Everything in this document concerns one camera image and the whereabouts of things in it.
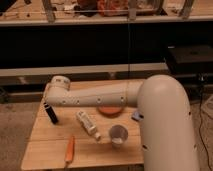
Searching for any white tube bottle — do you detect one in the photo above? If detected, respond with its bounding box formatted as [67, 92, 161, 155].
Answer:
[76, 110, 101, 141]

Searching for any white cup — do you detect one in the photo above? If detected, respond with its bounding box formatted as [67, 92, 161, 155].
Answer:
[109, 125, 128, 145]

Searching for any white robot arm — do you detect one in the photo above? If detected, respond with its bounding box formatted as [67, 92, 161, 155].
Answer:
[44, 75, 200, 171]

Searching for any blue sponge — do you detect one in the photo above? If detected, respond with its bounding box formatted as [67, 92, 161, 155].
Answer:
[131, 111, 143, 121]

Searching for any black rectangular eraser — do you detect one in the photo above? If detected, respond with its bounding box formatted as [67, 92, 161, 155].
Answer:
[44, 103, 58, 124]

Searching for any black box on shelf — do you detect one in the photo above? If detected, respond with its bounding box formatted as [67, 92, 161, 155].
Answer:
[165, 45, 213, 74]

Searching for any black cable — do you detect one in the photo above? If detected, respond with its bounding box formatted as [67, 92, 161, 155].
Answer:
[198, 76, 213, 171]

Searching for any orange carrot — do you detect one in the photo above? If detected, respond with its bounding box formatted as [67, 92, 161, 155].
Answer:
[65, 136, 75, 163]

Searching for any wooden table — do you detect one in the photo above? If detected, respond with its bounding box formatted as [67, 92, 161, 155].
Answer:
[21, 103, 144, 171]

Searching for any orange bowl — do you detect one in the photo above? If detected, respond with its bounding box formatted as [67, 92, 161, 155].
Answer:
[97, 107, 123, 116]

